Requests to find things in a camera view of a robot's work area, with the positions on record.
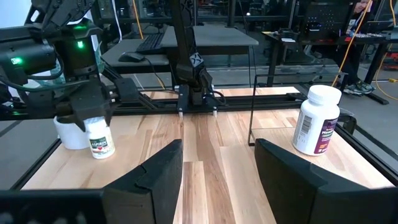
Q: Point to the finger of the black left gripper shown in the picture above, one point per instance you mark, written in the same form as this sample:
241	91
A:
73	121
108	115

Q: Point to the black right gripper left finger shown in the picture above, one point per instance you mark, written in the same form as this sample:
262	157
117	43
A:
149	193

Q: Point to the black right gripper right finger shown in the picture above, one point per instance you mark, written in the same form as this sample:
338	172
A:
295	193

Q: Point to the white aspirin bottle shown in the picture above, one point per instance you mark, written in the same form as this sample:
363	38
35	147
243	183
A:
101	146

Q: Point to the white bottle purple label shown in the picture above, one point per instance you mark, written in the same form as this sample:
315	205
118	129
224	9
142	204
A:
314	124

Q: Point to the black computer mouse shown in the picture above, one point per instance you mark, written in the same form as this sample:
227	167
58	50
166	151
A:
130	57

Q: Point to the black keyboard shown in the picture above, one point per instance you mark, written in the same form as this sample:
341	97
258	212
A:
150	43

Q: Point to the person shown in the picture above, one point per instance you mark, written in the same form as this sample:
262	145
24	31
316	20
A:
360	87

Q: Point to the black metal workbench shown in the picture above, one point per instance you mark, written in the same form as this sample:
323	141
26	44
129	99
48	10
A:
273	62

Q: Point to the grey desk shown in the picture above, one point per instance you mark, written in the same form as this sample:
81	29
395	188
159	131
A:
217	37

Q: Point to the black perforated panel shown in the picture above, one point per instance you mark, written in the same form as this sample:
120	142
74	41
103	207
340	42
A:
326	18

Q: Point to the black aluminium rig frame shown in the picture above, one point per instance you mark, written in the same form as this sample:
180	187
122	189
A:
248	104

